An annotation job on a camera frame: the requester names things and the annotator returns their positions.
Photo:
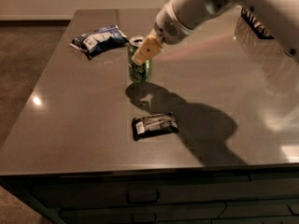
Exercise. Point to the black snack packet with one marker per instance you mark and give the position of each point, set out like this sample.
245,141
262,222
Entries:
154,125

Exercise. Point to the upper cabinet drawer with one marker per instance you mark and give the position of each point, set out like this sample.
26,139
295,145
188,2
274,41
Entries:
161,191

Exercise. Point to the green soda can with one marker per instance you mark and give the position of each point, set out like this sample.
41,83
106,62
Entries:
137,73

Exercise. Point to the lower cabinet drawer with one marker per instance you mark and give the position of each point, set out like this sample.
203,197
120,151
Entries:
144,214

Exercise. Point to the right cabinet drawer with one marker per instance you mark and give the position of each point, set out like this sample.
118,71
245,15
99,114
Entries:
259,212

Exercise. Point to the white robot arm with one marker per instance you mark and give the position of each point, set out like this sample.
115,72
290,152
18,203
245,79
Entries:
280,18

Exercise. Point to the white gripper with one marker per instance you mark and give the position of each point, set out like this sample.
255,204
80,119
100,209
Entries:
169,27

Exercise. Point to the blue chip bag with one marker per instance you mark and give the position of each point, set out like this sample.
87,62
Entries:
98,41

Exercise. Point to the black wire basket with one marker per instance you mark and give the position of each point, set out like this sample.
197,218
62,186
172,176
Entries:
255,25

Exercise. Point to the cabinet drawer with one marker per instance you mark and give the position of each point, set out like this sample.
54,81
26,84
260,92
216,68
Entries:
259,212
144,214
161,191

